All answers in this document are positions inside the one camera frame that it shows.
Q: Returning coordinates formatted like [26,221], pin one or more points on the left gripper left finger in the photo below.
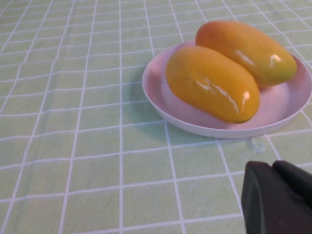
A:
[268,209]

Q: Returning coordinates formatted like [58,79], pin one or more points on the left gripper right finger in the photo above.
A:
[297,182]

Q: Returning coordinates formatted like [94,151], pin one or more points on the plain yellow-orange mango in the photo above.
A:
[207,85]

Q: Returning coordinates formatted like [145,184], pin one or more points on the pale pink round plate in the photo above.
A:
[275,107]

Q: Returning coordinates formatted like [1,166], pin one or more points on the orange mango with green tip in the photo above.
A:
[243,46]

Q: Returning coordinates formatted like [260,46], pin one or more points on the green checkered tablecloth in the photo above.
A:
[73,146]

